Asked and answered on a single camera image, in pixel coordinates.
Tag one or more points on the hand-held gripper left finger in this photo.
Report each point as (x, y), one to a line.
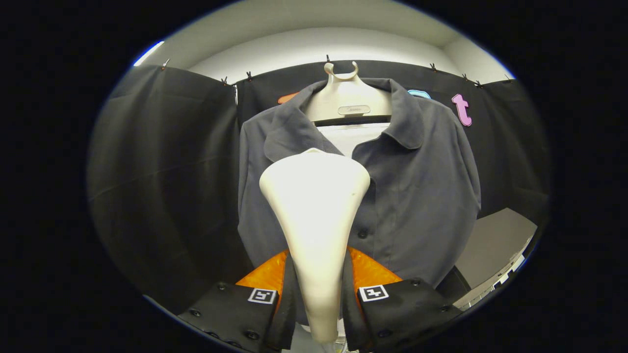
(289, 314)

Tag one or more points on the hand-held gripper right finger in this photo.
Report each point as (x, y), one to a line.
(349, 314)

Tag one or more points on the grey button-up shirt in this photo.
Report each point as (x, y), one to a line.
(422, 196)

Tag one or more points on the cream garment hanger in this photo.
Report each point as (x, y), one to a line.
(348, 95)

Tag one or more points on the grey cabinet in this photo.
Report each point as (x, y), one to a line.
(495, 245)

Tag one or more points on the ceiling light strip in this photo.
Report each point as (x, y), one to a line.
(148, 53)

